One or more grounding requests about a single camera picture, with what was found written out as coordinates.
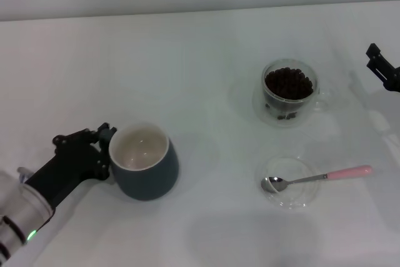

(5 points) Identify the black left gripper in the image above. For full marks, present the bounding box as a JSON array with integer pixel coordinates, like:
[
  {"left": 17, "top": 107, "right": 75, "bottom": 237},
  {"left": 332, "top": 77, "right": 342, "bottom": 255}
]
[{"left": 25, "top": 123, "right": 118, "bottom": 209}]

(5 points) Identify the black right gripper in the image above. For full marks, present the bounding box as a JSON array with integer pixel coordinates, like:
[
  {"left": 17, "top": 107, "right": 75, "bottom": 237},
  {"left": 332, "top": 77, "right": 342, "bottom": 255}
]
[{"left": 366, "top": 43, "right": 400, "bottom": 93}]

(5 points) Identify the dark green ceramic mug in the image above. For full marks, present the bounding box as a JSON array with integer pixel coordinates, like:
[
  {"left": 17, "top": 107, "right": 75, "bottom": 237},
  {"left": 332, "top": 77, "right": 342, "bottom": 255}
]
[{"left": 108, "top": 124, "right": 181, "bottom": 201}]

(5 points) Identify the pink handled metal spoon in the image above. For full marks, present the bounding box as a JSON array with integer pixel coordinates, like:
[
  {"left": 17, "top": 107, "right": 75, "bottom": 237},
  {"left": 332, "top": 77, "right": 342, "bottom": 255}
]
[{"left": 261, "top": 164, "right": 374, "bottom": 194}]

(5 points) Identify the brown coffee bean pile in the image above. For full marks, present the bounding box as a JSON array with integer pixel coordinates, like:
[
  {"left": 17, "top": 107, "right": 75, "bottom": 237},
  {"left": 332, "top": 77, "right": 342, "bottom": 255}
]
[{"left": 264, "top": 66, "right": 314, "bottom": 121}]

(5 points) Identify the clear glass cup with handle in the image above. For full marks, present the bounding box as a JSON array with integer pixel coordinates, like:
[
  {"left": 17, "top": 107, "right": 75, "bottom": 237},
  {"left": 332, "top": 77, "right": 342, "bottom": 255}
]
[{"left": 261, "top": 57, "right": 332, "bottom": 124}]

